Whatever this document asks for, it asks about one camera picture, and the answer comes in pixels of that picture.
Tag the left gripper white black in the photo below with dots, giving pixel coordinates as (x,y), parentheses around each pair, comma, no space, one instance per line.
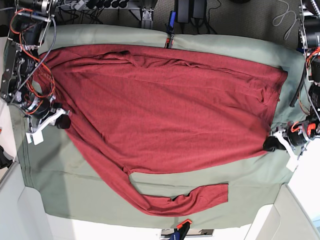
(292,137)

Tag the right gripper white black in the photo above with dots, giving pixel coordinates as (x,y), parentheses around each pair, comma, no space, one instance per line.
(44,112)

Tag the red T-shirt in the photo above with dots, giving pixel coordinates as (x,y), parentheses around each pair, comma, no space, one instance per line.
(140,109)

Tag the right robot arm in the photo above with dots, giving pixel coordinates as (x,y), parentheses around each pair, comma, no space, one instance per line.
(27,30)

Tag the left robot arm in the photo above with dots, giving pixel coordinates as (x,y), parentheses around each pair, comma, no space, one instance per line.
(308,91)

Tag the green table cloth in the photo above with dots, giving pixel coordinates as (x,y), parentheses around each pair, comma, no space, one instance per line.
(71,189)

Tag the white power strip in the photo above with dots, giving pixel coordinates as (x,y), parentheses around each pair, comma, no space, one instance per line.
(77,5)

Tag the orange clamp bottom centre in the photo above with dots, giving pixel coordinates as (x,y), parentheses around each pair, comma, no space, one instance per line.
(181,230)

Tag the blue clamp top centre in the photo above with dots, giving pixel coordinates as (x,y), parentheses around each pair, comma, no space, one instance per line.
(170,30)

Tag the black power adapters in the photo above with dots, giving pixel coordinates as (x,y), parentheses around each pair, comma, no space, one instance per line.
(187,9)

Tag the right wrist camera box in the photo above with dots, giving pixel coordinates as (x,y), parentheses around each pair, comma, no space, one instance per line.
(34,137)

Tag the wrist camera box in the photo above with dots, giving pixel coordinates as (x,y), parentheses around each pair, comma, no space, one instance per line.
(292,164)
(34,137)

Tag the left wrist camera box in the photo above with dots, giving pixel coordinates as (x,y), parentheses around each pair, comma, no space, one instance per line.
(292,164)

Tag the aluminium table leg bracket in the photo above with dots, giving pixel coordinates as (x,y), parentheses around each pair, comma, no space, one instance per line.
(147,19)

